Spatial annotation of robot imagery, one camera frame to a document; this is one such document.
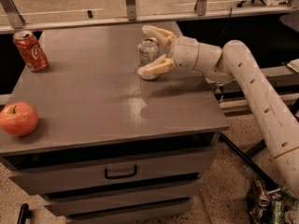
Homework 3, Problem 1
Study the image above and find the grey drawer cabinet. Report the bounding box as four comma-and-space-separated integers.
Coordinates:
0, 25, 228, 224

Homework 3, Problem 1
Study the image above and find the black metal stand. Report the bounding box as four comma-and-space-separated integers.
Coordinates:
219, 133, 278, 189

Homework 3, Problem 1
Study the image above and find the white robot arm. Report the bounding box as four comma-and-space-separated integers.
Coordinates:
138, 25, 299, 198

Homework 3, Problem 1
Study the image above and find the silver 7up can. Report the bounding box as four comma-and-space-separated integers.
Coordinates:
137, 37, 160, 67

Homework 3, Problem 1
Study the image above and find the red apple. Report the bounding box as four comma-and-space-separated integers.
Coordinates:
0, 102, 38, 136

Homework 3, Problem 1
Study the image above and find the pile of cans and trash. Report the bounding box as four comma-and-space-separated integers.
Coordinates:
246, 179, 299, 224

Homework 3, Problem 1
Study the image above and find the black drawer handle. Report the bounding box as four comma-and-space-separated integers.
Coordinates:
104, 165, 138, 180

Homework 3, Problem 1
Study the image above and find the red coca-cola can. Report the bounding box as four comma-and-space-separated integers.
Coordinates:
13, 30, 49, 72

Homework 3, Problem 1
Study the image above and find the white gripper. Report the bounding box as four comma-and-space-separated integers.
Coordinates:
137, 25, 199, 77

